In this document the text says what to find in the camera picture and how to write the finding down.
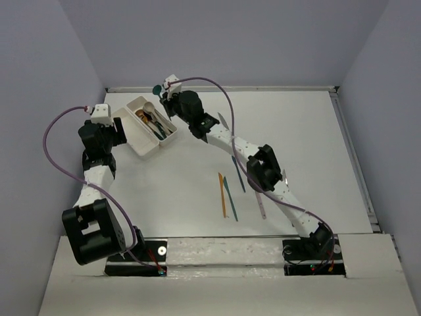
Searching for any black spoon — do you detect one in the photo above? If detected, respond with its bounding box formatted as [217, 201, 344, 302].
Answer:
[158, 120, 173, 135]

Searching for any beige plastic spoon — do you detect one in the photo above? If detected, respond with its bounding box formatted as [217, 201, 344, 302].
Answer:
[143, 101, 164, 128]

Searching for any steel knife dark handle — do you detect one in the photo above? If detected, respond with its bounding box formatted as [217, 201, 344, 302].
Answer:
[282, 169, 288, 186]

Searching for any aluminium rail right edge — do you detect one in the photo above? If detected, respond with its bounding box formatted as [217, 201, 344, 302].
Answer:
[329, 92, 383, 234]

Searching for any white front cover board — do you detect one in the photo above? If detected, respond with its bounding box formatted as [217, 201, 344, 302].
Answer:
[40, 234, 417, 315]

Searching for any teal plastic spoon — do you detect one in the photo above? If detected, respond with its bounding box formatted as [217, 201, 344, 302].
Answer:
[152, 84, 162, 99]

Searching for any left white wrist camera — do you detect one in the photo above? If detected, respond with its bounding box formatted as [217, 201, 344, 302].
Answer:
[90, 103, 112, 126]

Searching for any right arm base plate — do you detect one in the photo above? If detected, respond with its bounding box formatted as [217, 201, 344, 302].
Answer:
[282, 237, 346, 276]

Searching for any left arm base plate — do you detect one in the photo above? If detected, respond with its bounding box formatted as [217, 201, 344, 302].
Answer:
[104, 238, 168, 277]

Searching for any steel knife teal handle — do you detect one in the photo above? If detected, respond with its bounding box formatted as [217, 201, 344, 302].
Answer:
[218, 113, 230, 130]

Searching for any steel knife pink handle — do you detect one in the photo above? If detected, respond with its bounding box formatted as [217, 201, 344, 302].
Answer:
[255, 192, 266, 219]

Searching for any gold spoon teal handle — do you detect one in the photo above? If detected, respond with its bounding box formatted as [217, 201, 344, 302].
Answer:
[145, 120, 166, 140]

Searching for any blue plastic knife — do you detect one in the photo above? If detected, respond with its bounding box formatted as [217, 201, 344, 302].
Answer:
[232, 156, 246, 193]

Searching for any aluminium rail back edge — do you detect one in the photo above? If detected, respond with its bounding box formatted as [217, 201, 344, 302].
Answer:
[105, 85, 337, 93]

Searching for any copper spoon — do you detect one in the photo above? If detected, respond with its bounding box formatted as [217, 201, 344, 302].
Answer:
[135, 109, 148, 124]

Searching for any teal plastic knife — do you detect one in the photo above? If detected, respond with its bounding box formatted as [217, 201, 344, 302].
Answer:
[223, 176, 239, 222]

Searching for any white container left compartment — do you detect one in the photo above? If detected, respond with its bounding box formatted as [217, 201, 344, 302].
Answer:
[112, 107, 159, 160]

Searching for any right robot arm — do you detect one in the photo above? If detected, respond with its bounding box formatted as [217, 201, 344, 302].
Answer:
[159, 90, 335, 263]

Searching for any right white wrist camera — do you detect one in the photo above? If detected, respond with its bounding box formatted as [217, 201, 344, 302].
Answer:
[163, 74, 182, 101]

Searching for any aluminium rail edge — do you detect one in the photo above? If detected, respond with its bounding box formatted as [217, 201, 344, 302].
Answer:
[329, 92, 383, 234]
[105, 85, 337, 93]

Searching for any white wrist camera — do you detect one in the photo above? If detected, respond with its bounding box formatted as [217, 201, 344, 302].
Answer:
[90, 103, 112, 126]
[163, 74, 182, 101]

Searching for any orange plastic knife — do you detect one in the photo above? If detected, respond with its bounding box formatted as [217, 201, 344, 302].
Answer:
[218, 172, 226, 218]

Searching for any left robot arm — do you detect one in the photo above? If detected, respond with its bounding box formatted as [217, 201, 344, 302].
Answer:
[62, 117, 146, 265]

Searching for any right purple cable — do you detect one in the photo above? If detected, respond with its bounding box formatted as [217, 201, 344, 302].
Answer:
[167, 76, 335, 271]

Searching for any steel spoon teal handle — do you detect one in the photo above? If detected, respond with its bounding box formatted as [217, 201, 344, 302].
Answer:
[144, 112, 169, 137]

